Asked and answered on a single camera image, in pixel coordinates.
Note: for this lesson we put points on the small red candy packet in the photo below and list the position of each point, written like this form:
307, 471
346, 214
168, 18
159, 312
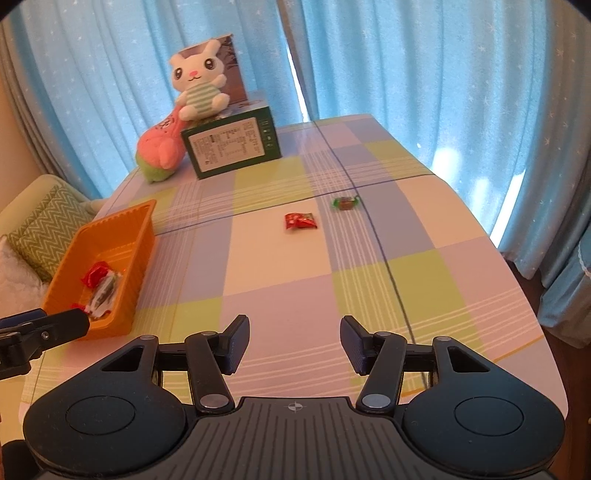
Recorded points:
301, 221

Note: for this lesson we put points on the checked pastel tablecloth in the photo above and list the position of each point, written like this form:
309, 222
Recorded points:
300, 277

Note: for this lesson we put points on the light green sofa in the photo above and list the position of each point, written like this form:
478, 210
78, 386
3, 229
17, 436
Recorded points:
32, 189

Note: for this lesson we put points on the orange plastic basket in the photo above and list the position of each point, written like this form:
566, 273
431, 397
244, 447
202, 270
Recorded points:
134, 258

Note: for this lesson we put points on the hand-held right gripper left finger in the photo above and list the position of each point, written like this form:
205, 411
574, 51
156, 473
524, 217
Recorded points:
238, 342

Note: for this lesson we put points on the white rabbit plush toy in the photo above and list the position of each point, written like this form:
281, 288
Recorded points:
198, 87

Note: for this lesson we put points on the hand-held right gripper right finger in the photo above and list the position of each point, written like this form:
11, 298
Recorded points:
353, 345

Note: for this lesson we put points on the brown candy in green wrapper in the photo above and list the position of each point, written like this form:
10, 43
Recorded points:
345, 203

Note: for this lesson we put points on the white and brown box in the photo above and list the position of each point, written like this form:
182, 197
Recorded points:
235, 78

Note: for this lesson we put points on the blue star curtain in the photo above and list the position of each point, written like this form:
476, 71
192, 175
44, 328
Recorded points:
138, 69
438, 92

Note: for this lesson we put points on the green chevron cushion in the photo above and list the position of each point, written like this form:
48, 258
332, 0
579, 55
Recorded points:
46, 230

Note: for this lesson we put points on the white fluffy cushion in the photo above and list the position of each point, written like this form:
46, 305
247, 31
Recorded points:
18, 286

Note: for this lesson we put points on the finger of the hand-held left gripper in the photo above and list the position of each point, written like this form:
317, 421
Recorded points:
23, 318
69, 325

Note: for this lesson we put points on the green box with white label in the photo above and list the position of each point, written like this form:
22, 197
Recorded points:
231, 143

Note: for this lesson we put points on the pink peach plush toy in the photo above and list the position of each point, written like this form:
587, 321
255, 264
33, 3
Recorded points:
159, 147

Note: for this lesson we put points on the grey curtain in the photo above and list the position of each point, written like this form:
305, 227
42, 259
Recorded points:
14, 92

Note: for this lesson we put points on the clear snack packet dark print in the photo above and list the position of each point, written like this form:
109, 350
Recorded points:
105, 293

